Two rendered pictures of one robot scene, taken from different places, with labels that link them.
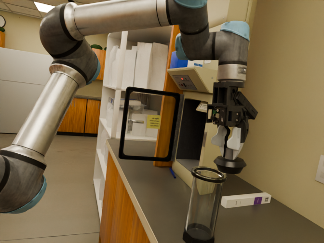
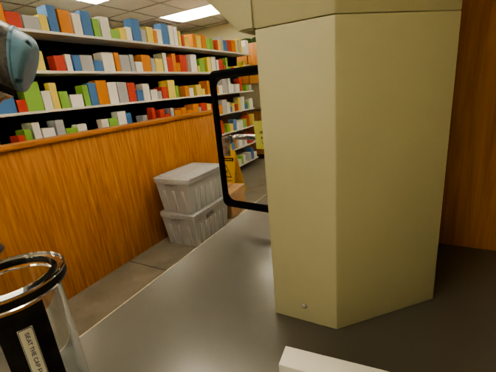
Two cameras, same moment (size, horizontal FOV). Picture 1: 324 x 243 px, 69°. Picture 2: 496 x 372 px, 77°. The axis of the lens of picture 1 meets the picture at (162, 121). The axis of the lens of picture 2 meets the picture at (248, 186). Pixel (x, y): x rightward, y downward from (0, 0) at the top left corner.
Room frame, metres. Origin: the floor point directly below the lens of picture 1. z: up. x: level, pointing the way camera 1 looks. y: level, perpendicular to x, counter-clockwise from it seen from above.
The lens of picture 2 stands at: (0.71, -0.56, 1.33)
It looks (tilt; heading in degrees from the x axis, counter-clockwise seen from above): 17 degrees down; 51
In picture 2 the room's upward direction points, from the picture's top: 5 degrees counter-clockwise
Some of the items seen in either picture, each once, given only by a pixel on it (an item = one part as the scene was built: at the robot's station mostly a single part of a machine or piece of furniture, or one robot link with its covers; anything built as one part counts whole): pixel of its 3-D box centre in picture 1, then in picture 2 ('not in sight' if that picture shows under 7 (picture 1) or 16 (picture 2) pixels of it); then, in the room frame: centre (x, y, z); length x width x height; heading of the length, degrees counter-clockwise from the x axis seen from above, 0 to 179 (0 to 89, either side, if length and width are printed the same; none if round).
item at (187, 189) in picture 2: not in sight; (193, 186); (2.13, 2.00, 0.49); 0.60 x 0.42 x 0.33; 21
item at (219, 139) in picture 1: (218, 140); not in sight; (0.66, -0.17, 1.27); 0.06 x 0.03 x 0.09; 127
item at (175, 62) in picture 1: (182, 61); not in sight; (1.25, -0.07, 1.56); 0.10 x 0.10 x 0.09; 21
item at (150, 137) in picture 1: (149, 125); (260, 143); (1.28, 0.06, 1.19); 0.30 x 0.01 x 0.40; 105
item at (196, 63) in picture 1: (195, 62); not in sight; (1.12, -0.12, 1.54); 0.05 x 0.05 x 0.06; 29
